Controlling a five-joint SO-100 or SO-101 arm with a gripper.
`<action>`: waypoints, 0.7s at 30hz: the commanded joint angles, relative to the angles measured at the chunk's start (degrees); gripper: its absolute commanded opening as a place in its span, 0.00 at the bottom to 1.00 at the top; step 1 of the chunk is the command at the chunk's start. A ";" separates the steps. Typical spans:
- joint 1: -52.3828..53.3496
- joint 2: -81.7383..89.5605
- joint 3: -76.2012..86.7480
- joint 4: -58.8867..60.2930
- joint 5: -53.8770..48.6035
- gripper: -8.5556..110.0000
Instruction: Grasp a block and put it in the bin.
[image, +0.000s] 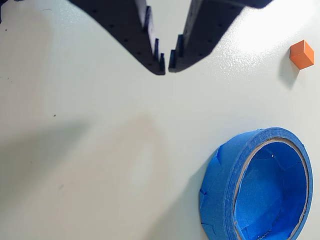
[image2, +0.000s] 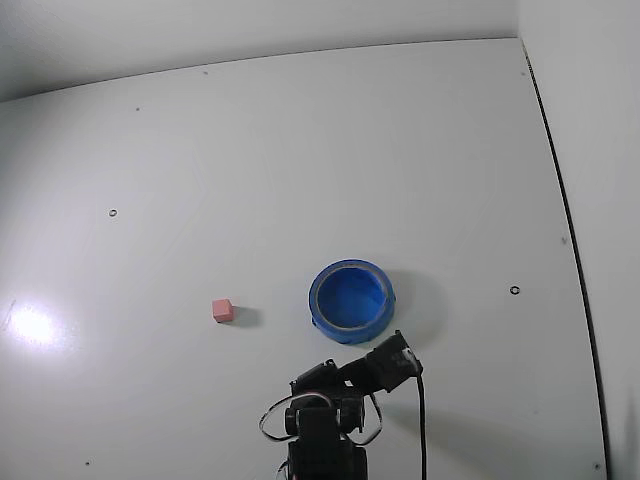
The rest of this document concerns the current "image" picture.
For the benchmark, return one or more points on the blue tape roll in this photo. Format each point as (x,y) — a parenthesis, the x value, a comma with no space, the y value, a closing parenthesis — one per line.
(225,175)

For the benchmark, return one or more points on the orange cube block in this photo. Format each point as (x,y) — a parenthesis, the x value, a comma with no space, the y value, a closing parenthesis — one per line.
(301,55)

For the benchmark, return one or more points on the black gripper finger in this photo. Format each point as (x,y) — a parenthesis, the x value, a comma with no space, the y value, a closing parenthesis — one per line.
(205,27)
(125,22)

